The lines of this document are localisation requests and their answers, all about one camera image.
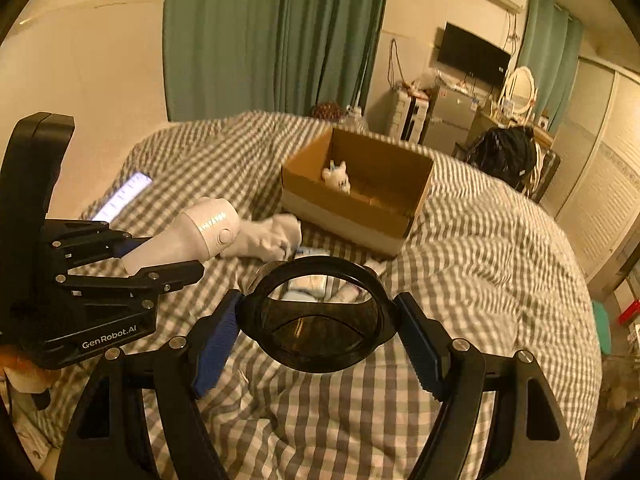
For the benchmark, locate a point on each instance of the black bag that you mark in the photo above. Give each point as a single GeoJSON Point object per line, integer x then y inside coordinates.
{"type": "Point", "coordinates": [502, 152]}

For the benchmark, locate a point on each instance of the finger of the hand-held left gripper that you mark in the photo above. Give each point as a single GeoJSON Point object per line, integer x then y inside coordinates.
{"type": "Point", "coordinates": [125, 246]}
{"type": "Point", "coordinates": [165, 275]}

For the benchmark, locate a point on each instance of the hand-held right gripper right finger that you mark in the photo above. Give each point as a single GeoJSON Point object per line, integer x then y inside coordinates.
{"type": "Point", "coordinates": [421, 347]}

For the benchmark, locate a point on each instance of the white crumpled cloth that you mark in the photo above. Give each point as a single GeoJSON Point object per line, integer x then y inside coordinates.
{"type": "Point", "coordinates": [265, 237]}

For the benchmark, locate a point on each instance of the green curtain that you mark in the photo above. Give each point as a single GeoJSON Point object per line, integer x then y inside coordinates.
{"type": "Point", "coordinates": [550, 50]}
{"type": "Point", "coordinates": [270, 35]}

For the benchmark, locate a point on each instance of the white plush toy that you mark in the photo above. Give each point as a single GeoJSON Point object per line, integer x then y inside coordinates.
{"type": "Point", "coordinates": [336, 176]}

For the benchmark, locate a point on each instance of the white oval mirror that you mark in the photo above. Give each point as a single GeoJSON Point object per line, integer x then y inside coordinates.
{"type": "Point", "coordinates": [519, 91]}

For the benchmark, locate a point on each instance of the black round transparent case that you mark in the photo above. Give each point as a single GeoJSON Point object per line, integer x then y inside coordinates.
{"type": "Point", "coordinates": [320, 340]}

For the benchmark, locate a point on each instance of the white hair dryer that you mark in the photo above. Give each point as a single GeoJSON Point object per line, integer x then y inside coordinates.
{"type": "Point", "coordinates": [200, 232]}

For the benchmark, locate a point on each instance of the grey checked blanket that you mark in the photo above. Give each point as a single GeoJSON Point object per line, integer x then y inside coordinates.
{"type": "Point", "coordinates": [475, 260]}

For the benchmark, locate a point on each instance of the white tube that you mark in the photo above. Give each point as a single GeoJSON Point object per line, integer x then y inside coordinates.
{"type": "Point", "coordinates": [350, 292]}

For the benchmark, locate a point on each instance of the grey small fridge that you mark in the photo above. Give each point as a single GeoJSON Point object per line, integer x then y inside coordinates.
{"type": "Point", "coordinates": [450, 120]}

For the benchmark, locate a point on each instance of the white soft packet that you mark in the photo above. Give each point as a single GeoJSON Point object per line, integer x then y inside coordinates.
{"type": "Point", "coordinates": [307, 286]}

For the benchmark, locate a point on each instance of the cardboard box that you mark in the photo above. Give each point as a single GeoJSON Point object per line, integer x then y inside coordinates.
{"type": "Point", "coordinates": [380, 220]}

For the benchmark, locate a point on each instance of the white sliding wardrobe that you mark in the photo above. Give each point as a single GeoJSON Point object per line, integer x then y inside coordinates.
{"type": "Point", "coordinates": [595, 170]}

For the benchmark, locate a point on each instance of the white ruler strip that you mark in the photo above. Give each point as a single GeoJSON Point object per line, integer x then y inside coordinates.
{"type": "Point", "coordinates": [122, 197]}

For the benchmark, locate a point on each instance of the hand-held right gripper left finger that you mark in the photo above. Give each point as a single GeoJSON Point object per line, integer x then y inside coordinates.
{"type": "Point", "coordinates": [215, 347]}

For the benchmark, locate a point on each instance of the brown round basket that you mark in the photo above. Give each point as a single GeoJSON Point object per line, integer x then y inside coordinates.
{"type": "Point", "coordinates": [327, 111]}

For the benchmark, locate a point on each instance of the black wall television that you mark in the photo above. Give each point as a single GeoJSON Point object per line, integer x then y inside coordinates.
{"type": "Point", "coordinates": [472, 54]}

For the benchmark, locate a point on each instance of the white drawer unit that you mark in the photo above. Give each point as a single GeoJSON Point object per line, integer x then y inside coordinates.
{"type": "Point", "coordinates": [406, 115]}

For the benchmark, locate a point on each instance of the person's left hand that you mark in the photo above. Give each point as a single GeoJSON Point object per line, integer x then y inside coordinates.
{"type": "Point", "coordinates": [22, 377]}

